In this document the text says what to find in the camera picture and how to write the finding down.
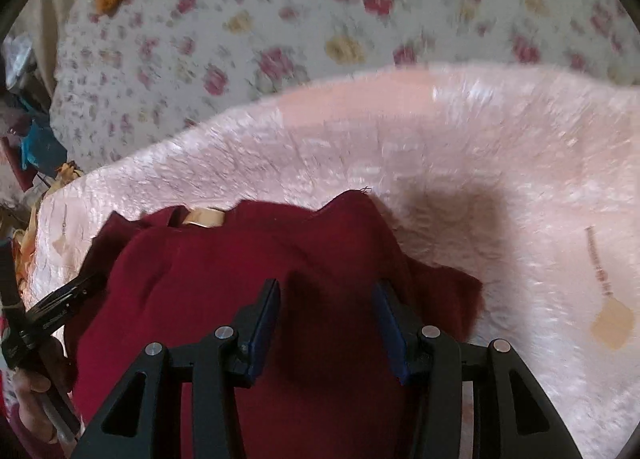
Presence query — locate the floral bed sheet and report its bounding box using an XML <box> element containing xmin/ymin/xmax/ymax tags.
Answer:
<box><xmin>50</xmin><ymin>0</ymin><xmax>640</xmax><ymax>174</ymax></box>

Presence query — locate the person's left forearm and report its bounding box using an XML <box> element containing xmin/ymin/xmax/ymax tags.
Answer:
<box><xmin>0</xmin><ymin>414</ymin><xmax>68</xmax><ymax>459</ymax></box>

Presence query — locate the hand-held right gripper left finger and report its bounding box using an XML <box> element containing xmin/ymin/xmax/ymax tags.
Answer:
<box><xmin>75</xmin><ymin>279</ymin><xmax>282</xmax><ymax>459</ymax></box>

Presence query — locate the blue plastic bag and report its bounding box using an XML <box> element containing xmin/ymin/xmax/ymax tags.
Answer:
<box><xmin>22</xmin><ymin>124</ymin><xmax>68</xmax><ymax>172</ymax></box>

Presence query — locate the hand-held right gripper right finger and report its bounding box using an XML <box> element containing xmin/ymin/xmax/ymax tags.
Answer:
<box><xmin>371</xmin><ymin>280</ymin><xmax>583</xmax><ymax>459</ymax></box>

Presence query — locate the dark red sweater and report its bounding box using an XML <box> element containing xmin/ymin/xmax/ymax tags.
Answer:
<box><xmin>65</xmin><ymin>189</ymin><xmax>486</xmax><ymax>459</ymax></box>

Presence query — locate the pink embossed blanket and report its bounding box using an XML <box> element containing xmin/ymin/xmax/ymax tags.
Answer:
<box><xmin>30</xmin><ymin>64</ymin><xmax>640</xmax><ymax>459</ymax></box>

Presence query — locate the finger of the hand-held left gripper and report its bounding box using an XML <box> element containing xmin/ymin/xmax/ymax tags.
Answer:
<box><xmin>25</xmin><ymin>271</ymin><xmax>108</xmax><ymax>322</ymax></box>
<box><xmin>30</xmin><ymin>281</ymin><xmax>107</xmax><ymax>340</ymax></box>

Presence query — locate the person's left hand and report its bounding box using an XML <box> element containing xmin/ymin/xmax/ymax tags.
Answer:
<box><xmin>12</xmin><ymin>339</ymin><xmax>76</xmax><ymax>445</ymax></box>

